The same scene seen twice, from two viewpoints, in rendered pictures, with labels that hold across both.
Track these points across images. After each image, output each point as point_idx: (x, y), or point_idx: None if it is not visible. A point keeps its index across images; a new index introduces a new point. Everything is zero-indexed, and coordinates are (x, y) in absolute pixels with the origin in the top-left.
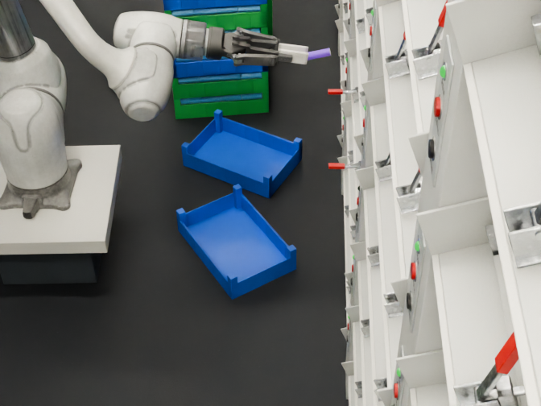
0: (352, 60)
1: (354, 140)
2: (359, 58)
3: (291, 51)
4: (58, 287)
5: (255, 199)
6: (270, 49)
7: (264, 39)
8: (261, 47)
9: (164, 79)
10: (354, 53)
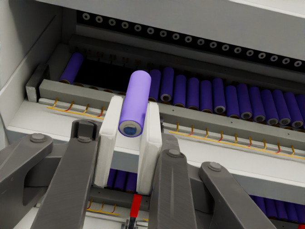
0: (19, 127)
1: (265, 176)
2: (297, 13)
3: (154, 120)
4: None
5: None
6: (160, 169)
7: (19, 180)
8: (83, 220)
9: None
10: (11, 115)
